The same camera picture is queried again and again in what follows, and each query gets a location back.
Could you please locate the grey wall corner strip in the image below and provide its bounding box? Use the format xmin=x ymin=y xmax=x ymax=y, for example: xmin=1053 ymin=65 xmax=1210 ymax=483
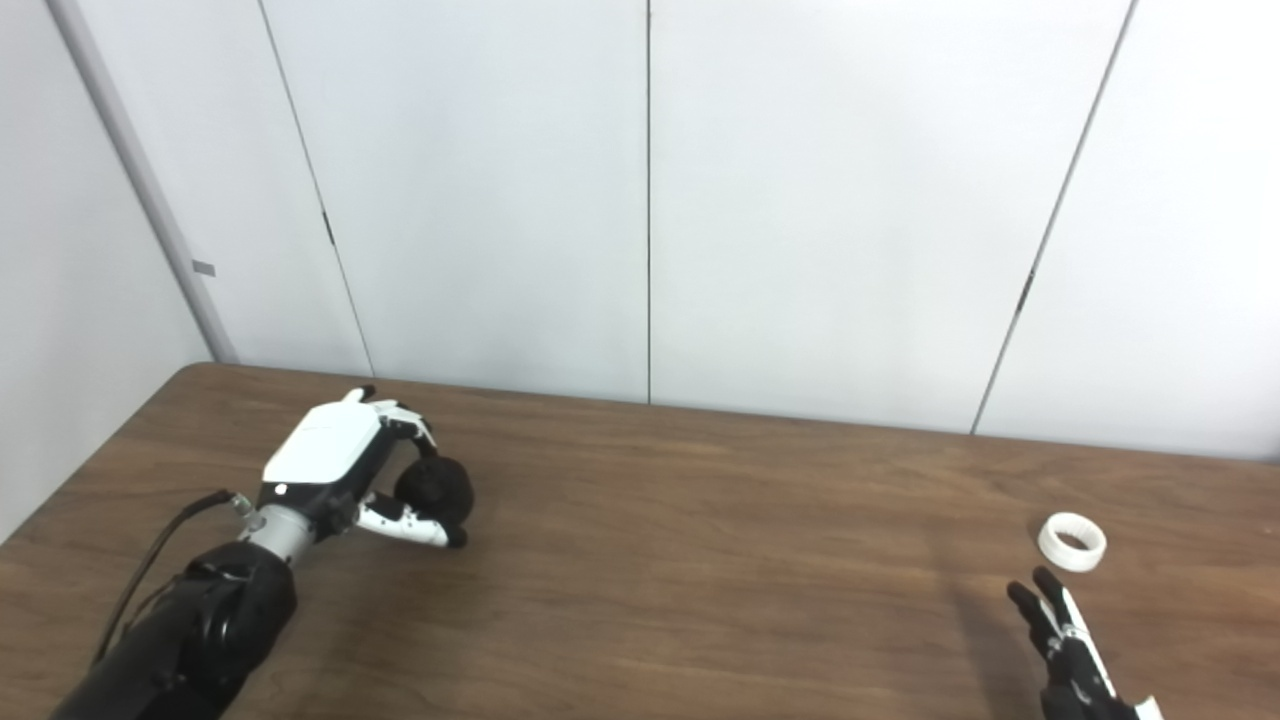
xmin=44 ymin=0 xmax=242 ymax=365

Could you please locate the round black plastic part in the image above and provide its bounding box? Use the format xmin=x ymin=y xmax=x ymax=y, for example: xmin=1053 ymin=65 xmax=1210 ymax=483
xmin=393 ymin=455 xmax=476 ymax=538

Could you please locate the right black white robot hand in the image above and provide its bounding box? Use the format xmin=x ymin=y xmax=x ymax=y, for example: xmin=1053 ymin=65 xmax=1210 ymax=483
xmin=1005 ymin=566 xmax=1167 ymax=720

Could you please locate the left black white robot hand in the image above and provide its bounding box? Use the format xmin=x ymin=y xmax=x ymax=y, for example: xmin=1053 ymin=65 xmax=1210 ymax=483
xmin=257 ymin=385 xmax=470 ymax=550

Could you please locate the white plastic ring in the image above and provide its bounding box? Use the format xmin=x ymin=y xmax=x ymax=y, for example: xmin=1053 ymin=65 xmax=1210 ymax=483
xmin=1036 ymin=511 xmax=1109 ymax=574

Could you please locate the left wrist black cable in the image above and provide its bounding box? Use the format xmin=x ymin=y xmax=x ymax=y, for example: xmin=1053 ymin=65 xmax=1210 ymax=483
xmin=88 ymin=487 xmax=265 ymax=671

